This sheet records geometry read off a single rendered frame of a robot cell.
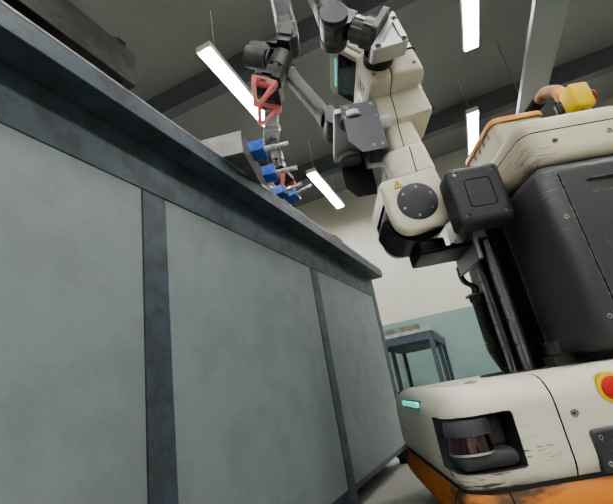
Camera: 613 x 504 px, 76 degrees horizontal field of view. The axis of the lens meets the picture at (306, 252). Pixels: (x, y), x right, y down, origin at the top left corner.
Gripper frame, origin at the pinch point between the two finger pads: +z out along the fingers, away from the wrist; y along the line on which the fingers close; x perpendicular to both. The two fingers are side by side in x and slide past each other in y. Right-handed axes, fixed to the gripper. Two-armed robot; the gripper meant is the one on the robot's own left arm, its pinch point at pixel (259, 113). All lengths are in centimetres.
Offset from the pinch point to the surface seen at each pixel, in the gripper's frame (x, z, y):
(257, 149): 5.8, 14.2, 6.6
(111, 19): -285, -227, -211
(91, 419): 10, 70, 33
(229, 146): 2.0, 18.4, 12.3
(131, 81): -92, -46, -60
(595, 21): 246, -491, -327
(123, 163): -5.5, 35.5, 28.8
